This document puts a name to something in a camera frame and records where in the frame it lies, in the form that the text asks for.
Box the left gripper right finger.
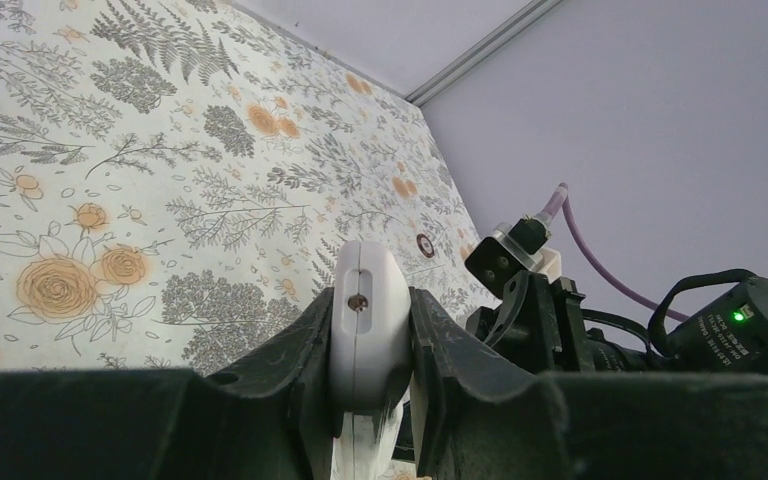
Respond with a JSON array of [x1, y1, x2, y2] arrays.
[[410, 289, 768, 479]]

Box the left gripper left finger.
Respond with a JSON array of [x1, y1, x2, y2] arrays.
[[0, 289, 333, 479]]

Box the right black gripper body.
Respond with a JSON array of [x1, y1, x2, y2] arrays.
[[465, 271, 649, 374]]

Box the white AC remote control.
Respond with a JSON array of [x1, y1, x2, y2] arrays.
[[328, 241, 413, 479]]

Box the floral patterned table mat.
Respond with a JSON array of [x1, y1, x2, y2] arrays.
[[0, 1, 489, 376]]

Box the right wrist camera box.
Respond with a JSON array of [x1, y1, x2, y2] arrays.
[[465, 214, 562, 299]]

